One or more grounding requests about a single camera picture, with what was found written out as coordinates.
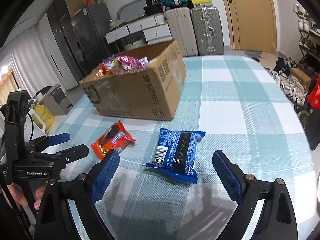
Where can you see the red cookie pack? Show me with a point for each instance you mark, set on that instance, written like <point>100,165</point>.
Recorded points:
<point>115,138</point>

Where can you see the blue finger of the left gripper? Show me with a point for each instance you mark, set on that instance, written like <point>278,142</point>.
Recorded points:
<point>64,156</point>
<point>46,141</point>

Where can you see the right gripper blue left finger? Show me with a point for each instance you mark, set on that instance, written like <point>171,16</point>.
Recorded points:
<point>54,218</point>

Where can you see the red gift bag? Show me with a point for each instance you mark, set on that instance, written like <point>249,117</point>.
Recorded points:
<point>314,97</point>

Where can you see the beige suitcase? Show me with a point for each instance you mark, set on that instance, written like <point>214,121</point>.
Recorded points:
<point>181,28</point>

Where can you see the white curtain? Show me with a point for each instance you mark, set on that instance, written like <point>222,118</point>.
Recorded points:
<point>30,64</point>

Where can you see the black paper bag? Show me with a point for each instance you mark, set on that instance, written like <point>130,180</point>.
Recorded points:
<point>311,125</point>

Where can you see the white drawer desk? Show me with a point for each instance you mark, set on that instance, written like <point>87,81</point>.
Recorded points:
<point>148,30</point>

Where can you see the black refrigerator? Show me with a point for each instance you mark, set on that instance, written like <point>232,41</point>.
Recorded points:
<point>90,26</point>

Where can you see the small cardboard box on floor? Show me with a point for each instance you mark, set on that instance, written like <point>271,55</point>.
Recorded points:
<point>303,78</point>

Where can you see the wooden door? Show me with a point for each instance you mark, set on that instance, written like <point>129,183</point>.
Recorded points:
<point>252,25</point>

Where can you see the wooden shoe rack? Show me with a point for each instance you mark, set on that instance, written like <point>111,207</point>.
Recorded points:
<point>309,38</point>

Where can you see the blue cookie pack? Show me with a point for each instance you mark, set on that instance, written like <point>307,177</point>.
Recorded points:
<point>175,154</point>

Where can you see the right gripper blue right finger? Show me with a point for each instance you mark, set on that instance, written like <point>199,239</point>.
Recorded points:
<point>277,219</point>

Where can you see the teal plaid tablecloth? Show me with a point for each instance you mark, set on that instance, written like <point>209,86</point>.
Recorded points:
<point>243,112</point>

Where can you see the person's left hand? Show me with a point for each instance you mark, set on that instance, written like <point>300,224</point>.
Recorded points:
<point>20,199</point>

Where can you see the silver suitcase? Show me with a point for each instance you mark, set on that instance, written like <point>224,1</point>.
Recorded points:
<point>208,30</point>

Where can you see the brown SF cardboard box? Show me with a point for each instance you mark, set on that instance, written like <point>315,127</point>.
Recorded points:
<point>152,93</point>

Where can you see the tall dark cabinet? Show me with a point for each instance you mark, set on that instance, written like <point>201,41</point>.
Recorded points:
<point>60,23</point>

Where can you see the red corn chip bag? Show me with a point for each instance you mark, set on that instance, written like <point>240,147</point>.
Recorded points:
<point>101,72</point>

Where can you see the oval mirror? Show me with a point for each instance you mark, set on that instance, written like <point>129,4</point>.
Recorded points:
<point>131,11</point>

